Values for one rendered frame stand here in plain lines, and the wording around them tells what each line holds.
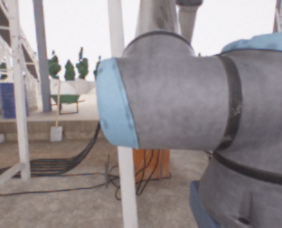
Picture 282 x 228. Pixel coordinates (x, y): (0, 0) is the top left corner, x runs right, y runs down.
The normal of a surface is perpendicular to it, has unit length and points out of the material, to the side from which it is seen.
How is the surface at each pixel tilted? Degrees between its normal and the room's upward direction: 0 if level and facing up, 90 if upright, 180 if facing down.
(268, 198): 70
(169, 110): 94
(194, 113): 92
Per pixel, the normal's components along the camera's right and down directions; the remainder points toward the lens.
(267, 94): -0.07, -0.12
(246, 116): -0.08, 0.22
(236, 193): -0.77, -0.26
